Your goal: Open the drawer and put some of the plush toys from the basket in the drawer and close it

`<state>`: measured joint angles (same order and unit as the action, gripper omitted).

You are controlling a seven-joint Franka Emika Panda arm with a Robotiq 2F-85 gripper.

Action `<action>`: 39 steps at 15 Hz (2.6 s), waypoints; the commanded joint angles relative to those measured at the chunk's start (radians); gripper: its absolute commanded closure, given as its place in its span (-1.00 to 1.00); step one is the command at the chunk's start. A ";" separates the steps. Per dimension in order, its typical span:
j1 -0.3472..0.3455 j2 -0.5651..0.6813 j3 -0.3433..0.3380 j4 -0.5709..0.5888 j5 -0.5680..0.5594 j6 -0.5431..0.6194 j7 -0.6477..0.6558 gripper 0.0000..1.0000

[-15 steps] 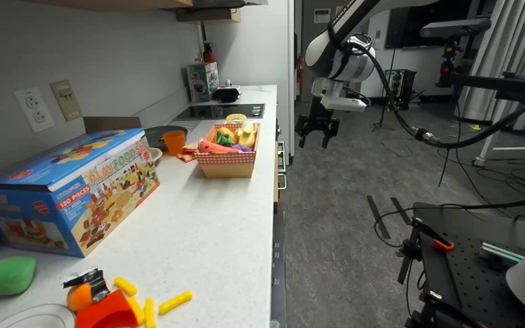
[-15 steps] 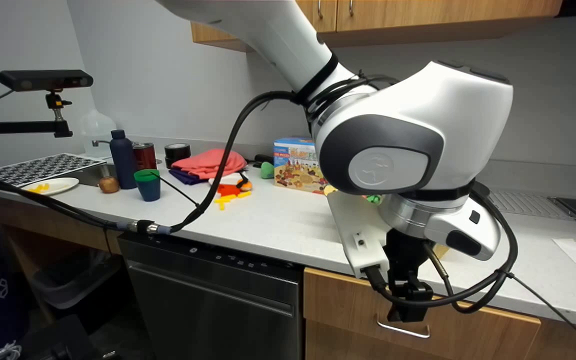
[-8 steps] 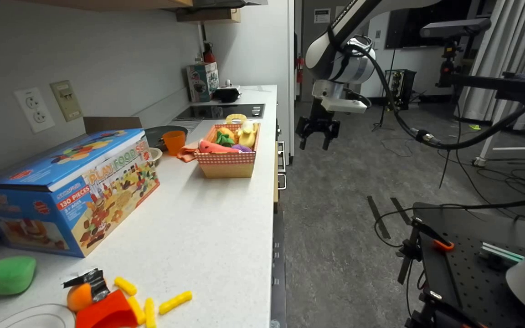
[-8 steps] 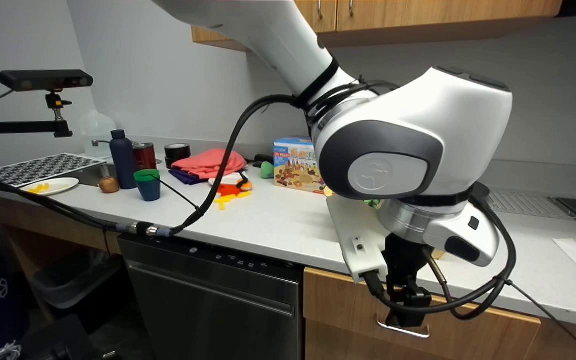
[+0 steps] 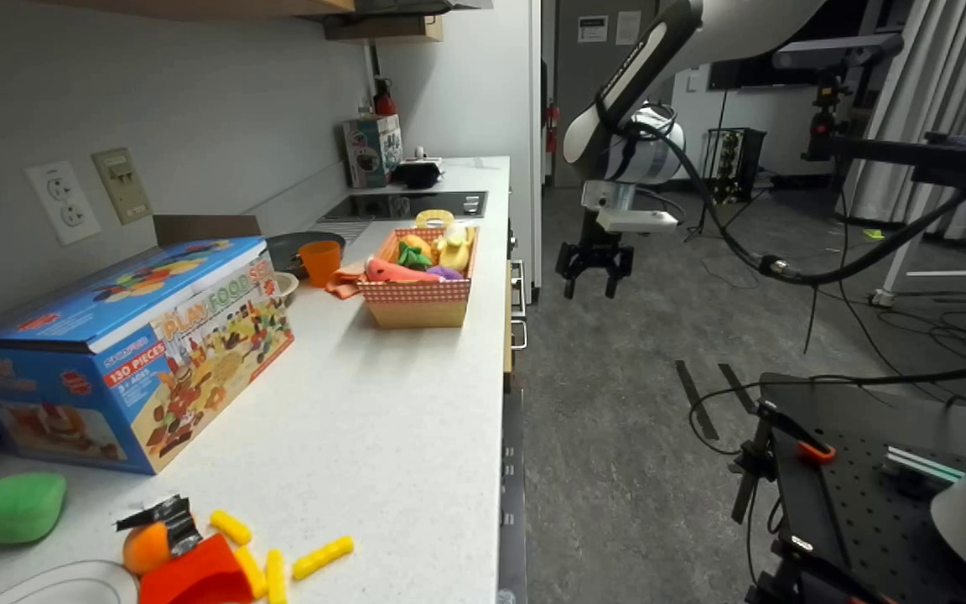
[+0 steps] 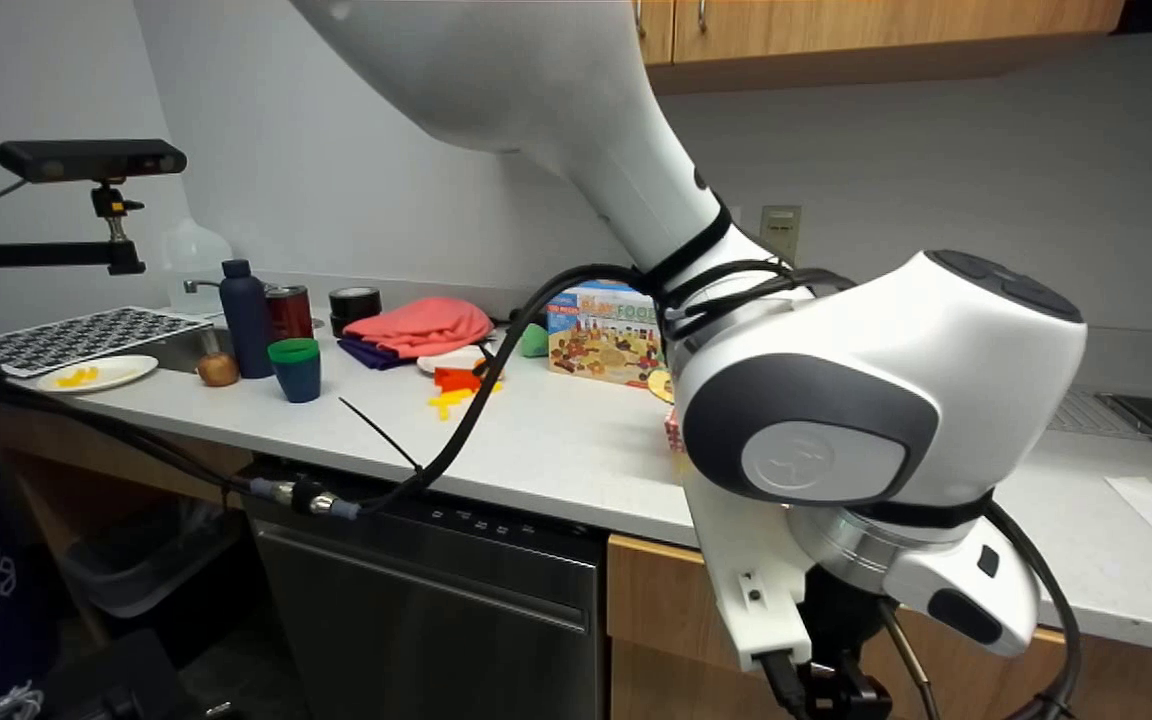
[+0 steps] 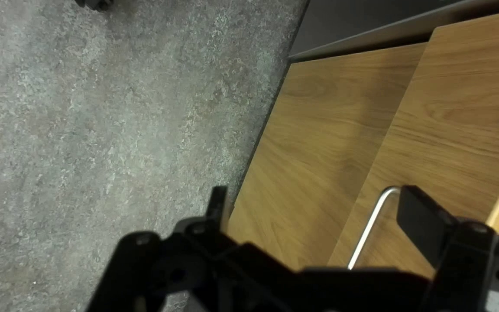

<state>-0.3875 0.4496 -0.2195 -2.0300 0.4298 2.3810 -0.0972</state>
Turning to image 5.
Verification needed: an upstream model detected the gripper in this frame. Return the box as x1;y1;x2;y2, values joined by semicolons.
555;210;636;300

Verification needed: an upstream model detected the drawer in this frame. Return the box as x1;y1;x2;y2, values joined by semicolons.
502;258;519;376

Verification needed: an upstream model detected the yellow plush banana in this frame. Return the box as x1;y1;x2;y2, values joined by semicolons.
435;224;476;273

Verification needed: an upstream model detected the checkered wicker basket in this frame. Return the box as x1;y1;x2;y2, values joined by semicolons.
356;226;480;330

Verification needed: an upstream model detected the pink plush carrot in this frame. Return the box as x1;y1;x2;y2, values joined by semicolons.
364;257;444;284

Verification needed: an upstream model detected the green plush toy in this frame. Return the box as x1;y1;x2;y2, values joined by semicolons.
0;471;68;545

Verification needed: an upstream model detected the grey door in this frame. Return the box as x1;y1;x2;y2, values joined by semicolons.
553;0;678;189

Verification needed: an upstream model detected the black equipment rack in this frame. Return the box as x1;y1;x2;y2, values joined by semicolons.
704;127;768;206

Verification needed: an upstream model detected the black cooktop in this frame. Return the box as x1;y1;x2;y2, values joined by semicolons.
319;190;489;224

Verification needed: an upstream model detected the orange cloth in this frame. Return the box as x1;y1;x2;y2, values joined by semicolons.
325;259;367;300

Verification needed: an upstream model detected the teal cardboard box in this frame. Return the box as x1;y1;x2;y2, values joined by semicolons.
342;114;405;189

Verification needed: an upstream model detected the orange black clamp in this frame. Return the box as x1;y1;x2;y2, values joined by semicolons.
755;400;838;465

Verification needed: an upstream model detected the orange plastic cup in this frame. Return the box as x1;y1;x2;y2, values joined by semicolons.
298;241;342;289

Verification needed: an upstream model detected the black pan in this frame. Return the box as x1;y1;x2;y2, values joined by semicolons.
266;232;347;279

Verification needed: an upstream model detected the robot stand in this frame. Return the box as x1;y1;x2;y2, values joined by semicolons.
730;373;966;604

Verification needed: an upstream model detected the teal bar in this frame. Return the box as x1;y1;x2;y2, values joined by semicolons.
884;445;966;487

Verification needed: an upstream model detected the brown cardboard piece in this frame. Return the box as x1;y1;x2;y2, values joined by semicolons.
153;214;262;249

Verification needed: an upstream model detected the yellow toy fry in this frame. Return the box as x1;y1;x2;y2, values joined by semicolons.
292;536;356;581
210;509;252;547
264;549;288;604
236;545;268;600

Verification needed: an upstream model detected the grey curtain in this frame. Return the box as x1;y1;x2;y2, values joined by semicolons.
842;0;966;256

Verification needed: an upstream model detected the blue toy food box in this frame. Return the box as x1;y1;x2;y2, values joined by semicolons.
0;237;295;476

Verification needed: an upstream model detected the black crumpled wrapper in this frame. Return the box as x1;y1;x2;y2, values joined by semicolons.
116;494;202;558

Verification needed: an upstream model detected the red toy fries holder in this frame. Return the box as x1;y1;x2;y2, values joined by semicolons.
138;534;255;604

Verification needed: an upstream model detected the orange toy ball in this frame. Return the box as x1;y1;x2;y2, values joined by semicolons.
122;522;172;576

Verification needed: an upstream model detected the white plate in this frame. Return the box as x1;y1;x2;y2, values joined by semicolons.
0;560;140;604

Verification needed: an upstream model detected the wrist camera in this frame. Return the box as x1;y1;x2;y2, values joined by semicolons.
596;208;679;234

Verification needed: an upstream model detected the camera on mount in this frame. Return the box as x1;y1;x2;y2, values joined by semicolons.
771;34;966;200

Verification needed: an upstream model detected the white table frame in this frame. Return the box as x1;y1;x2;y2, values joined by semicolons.
869;226;966;308

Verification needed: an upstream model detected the black cable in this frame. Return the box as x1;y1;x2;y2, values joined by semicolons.
835;277;966;374

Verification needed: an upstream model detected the wooden wall shelf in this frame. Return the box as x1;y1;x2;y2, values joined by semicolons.
39;0;444;44

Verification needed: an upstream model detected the beige switch plate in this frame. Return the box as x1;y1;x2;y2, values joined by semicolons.
91;148;153;226

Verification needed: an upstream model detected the wall socket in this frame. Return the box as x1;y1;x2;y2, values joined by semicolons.
24;160;102;247

